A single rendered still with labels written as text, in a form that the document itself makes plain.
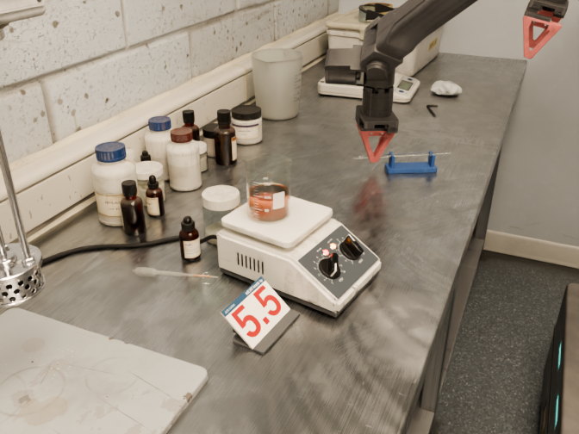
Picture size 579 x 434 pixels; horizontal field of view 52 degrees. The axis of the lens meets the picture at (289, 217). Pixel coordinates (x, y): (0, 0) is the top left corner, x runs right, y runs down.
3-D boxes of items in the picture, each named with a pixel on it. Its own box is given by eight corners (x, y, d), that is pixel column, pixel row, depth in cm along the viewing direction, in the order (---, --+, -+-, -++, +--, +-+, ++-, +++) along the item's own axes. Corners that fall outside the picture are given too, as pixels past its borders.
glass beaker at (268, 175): (297, 210, 86) (297, 155, 82) (283, 231, 80) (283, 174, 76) (252, 203, 88) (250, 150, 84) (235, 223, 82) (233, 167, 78)
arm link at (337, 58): (386, 67, 99) (391, 22, 101) (318, 65, 101) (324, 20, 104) (386, 101, 110) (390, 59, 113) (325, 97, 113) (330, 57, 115)
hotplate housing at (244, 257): (381, 274, 86) (385, 226, 82) (336, 321, 77) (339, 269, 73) (258, 232, 97) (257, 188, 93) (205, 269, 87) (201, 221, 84)
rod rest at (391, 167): (432, 165, 121) (434, 149, 119) (437, 172, 118) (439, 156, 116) (383, 167, 120) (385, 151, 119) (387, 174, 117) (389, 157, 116)
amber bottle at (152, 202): (157, 208, 104) (152, 170, 101) (168, 213, 103) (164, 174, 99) (144, 215, 102) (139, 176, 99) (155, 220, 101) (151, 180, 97)
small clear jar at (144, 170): (134, 209, 104) (129, 175, 101) (133, 195, 109) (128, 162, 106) (167, 205, 105) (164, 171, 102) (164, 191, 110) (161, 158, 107)
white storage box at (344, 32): (445, 54, 207) (450, 11, 200) (414, 80, 177) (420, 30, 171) (361, 46, 219) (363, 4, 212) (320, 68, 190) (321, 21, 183)
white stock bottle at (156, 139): (169, 183, 113) (163, 127, 108) (142, 177, 116) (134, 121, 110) (188, 171, 118) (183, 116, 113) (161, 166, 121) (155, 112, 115)
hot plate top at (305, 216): (335, 213, 86) (335, 208, 85) (289, 250, 77) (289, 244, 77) (268, 194, 92) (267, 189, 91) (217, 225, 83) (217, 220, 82)
